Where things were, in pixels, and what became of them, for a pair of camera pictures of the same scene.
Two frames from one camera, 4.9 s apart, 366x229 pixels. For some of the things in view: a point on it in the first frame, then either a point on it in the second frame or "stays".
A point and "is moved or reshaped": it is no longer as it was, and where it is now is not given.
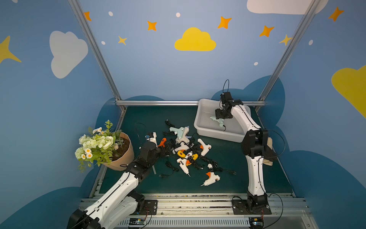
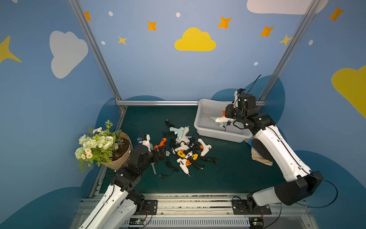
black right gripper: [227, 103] -> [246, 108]
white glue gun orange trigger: [212, 179] is moved or reshaped
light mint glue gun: [220, 120] stays
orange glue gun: [162, 143] stays
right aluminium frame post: [296, 37] stays
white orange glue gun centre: [183, 163] stays
